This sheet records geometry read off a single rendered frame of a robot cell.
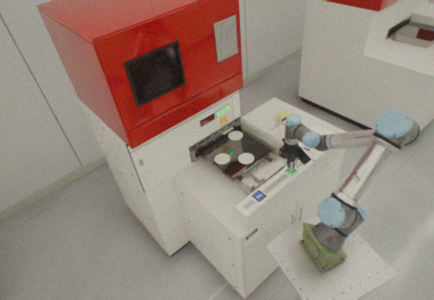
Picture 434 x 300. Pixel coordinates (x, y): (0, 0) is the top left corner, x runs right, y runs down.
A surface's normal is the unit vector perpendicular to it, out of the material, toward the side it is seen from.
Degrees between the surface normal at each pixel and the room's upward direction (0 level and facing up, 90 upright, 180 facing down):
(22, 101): 90
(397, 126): 39
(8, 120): 90
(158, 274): 0
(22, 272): 0
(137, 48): 90
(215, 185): 0
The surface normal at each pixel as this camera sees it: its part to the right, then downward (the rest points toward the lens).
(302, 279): -0.10, -0.74
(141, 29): 0.65, 0.47
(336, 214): -0.76, -0.10
